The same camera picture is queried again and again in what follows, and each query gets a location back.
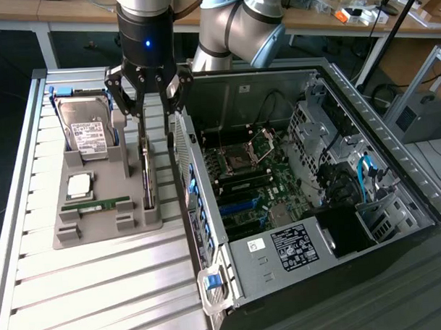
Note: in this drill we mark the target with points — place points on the green RAM stick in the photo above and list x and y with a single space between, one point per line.
106 203

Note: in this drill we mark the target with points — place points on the grey metal disk bay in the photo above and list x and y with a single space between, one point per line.
310 129

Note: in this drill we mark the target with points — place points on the CPU socket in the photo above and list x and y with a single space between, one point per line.
238 159

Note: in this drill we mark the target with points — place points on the grey computer tower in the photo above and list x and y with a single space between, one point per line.
421 118

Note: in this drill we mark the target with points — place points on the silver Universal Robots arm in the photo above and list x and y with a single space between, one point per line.
237 23

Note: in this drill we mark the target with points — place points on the grey power supply unit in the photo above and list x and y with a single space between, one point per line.
253 269

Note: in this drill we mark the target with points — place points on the black tripod pole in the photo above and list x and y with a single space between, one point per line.
399 21

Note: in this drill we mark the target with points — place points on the white flat box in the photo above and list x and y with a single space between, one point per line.
367 18

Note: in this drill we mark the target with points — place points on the wooden desk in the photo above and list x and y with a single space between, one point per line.
19 9

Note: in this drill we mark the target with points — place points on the silver CPU chip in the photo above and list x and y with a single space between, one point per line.
80 186

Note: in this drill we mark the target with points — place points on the silver chipset heatsink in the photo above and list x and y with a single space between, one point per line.
280 213

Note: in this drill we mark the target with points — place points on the Nvidia GPU with metal bracket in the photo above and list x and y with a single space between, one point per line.
147 175

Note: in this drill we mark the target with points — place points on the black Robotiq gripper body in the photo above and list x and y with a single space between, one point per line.
147 33

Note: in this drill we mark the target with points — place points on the black plastic shroud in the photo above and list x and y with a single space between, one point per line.
342 233

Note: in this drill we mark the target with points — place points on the small orange box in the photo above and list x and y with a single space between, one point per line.
342 16

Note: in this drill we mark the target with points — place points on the grey plastic parts rack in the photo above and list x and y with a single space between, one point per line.
110 212

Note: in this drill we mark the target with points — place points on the aluminium profile frame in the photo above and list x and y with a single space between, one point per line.
436 56

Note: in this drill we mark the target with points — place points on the RAM module with label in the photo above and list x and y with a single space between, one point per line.
250 185

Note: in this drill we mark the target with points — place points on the open black PC case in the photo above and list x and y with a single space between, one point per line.
356 305

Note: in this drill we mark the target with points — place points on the green Dell motherboard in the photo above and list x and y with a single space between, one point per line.
279 192

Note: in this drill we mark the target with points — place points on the long blue expansion slot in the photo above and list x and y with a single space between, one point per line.
240 206

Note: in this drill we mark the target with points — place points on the hard disk in blue carrier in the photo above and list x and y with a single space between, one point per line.
85 119

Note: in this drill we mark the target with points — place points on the metal socket cover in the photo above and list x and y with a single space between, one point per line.
266 134

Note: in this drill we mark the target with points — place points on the black monitor stand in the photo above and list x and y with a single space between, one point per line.
389 9

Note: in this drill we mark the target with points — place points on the grey perforated drive bay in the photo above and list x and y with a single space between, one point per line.
389 217

